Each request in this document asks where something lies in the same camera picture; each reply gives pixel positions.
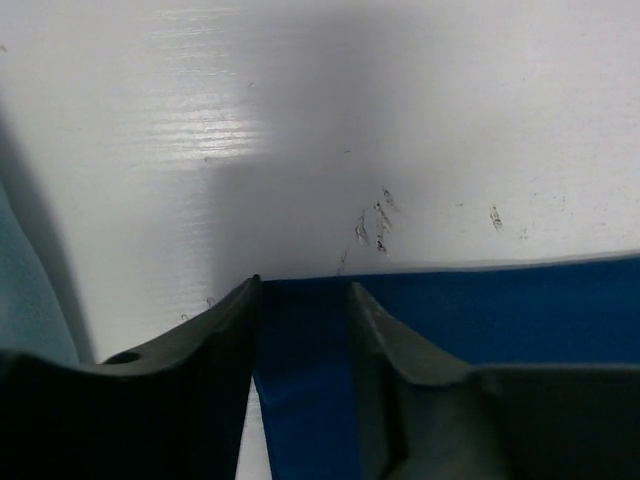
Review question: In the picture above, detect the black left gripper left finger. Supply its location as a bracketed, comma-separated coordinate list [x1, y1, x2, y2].
[1, 277, 263, 479]

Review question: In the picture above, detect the dark blue t shirt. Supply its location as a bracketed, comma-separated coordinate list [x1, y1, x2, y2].
[254, 258, 639, 479]

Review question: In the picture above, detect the pale teal t shirt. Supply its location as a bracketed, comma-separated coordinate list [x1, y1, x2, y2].
[0, 193, 79, 366]

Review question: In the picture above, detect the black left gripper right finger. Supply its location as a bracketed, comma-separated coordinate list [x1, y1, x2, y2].
[348, 283, 639, 479]

